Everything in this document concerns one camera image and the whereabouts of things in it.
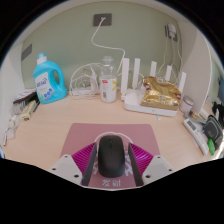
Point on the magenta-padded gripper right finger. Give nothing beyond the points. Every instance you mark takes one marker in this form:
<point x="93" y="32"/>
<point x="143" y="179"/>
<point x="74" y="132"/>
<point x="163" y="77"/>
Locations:
<point x="141" y="159"/>

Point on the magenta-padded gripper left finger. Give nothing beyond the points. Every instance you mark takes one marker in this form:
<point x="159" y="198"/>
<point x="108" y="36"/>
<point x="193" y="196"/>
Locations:
<point x="83" y="158"/>

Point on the black computer mouse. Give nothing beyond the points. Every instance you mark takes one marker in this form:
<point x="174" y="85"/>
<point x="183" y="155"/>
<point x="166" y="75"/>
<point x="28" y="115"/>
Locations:
<point x="111" y="156"/>

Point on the pink printed mouse pad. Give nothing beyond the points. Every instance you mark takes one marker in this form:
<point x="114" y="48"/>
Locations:
<point x="83" y="135"/>

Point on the white router with antennas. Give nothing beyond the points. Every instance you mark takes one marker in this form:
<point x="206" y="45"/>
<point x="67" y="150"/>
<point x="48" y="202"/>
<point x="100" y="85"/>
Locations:
<point x="133" y="103"/>

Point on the white remote control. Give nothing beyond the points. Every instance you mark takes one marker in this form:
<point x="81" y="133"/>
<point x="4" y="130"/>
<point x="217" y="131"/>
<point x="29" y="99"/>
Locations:
<point x="195" y="133"/>

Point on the white power strip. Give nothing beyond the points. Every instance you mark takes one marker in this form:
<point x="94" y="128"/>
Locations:
<point x="80" y="92"/>

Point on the gold snack bag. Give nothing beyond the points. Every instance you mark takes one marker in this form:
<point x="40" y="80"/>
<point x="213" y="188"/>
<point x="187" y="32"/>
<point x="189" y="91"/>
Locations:
<point x="160" y="95"/>

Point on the small white jar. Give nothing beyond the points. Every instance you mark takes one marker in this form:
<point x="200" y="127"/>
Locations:
<point x="186" y="105"/>

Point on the small green item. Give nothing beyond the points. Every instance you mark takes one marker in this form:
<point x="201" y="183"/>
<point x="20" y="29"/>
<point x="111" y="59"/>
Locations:
<point x="211" y="146"/>

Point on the small yellow box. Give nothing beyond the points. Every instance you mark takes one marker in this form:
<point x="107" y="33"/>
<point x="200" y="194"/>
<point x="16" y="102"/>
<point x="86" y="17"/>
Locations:
<point x="28" y="110"/>

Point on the clear bottle with red label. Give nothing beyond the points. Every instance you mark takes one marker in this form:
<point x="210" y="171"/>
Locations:
<point x="108" y="86"/>

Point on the black zip pouch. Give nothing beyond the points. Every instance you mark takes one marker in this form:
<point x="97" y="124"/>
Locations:
<point x="213" y="130"/>

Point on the clear plastic bags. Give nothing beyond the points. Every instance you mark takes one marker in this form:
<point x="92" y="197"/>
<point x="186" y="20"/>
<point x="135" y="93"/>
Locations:
<point x="10" y="128"/>

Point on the blue detergent bottle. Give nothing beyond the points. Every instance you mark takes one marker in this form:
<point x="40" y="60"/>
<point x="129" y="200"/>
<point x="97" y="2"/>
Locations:
<point x="43" y="85"/>

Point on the grey wall plate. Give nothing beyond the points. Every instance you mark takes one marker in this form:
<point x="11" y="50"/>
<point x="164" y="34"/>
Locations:
<point x="26" y="52"/>

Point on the white wall adapter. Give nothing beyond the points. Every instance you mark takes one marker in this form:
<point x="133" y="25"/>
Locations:
<point x="171" y="31"/>

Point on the grey wall socket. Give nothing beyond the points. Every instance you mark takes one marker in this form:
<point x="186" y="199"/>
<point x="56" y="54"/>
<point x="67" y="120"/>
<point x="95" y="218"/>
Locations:
<point x="102" y="20"/>

